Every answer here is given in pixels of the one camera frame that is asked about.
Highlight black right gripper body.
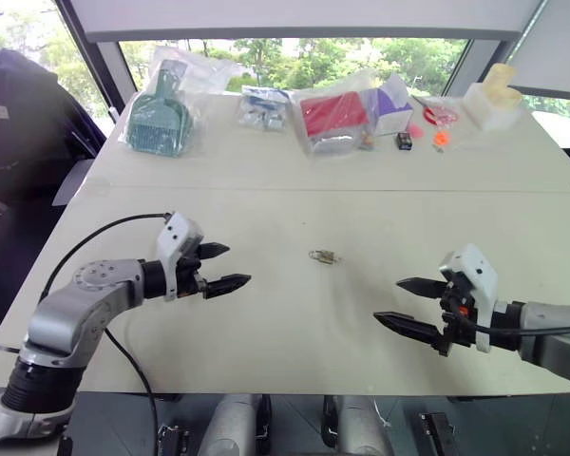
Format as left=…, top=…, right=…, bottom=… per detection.
left=434, top=279, right=480, bottom=357

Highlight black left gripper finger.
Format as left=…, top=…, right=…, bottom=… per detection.
left=199, top=241, right=232, bottom=261
left=202, top=273, right=253, bottom=301

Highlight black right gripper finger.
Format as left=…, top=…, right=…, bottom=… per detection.
left=395, top=276, right=447, bottom=300
left=372, top=311, right=447, bottom=355

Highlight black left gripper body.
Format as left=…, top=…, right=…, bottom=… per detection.
left=175, top=240, right=209, bottom=298

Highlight small brass padlock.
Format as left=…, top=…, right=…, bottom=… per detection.
left=307, top=248, right=339, bottom=267

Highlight silver rounded robot leg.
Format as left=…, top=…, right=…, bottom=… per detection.
left=199, top=393, right=273, bottom=456
left=332, top=394, right=396, bottom=456

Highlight green dustpan in plastic bag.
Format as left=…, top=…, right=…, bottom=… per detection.
left=117, top=45, right=206, bottom=160

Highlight bag of blue white packets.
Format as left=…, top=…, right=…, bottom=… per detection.
left=237, top=85, right=292, bottom=135

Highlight red items in clear bag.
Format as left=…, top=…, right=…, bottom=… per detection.
left=411, top=93, right=461, bottom=127

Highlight red box in plastic bag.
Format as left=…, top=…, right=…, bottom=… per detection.
left=291, top=86, right=377, bottom=162

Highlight clear empty plastic bag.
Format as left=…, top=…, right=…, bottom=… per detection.
left=179, top=47, right=251, bottom=96

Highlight purple and white carton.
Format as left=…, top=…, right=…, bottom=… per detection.
left=366, top=72, right=416, bottom=140

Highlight white box with yellow object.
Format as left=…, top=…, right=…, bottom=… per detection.
left=464, top=81, right=524, bottom=133

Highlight dark chair with jacket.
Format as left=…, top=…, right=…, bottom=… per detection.
left=0, top=47, right=109, bottom=315

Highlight cream plastic part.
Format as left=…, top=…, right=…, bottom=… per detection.
left=483, top=63, right=524, bottom=112

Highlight white window blind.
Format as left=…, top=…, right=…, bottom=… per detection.
left=67, top=0, right=551, bottom=45

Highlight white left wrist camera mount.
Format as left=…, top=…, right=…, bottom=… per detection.
left=155, top=211, right=205, bottom=302

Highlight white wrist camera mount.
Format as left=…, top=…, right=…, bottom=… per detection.
left=155, top=211, right=205, bottom=302
left=437, top=243, right=500, bottom=354

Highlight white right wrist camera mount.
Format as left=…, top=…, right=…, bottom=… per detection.
left=437, top=243, right=500, bottom=354

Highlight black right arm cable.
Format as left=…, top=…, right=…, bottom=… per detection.
left=448, top=303, right=570, bottom=336

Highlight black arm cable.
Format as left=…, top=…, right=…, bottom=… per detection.
left=448, top=303, right=570, bottom=336
left=38, top=212, right=170, bottom=456

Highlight black bracket under table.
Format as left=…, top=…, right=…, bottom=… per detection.
left=155, top=424, right=192, bottom=456
left=416, top=410, right=461, bottom=456

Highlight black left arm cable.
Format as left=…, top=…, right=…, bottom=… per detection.
left=38, top=212, right=170, bottom=456

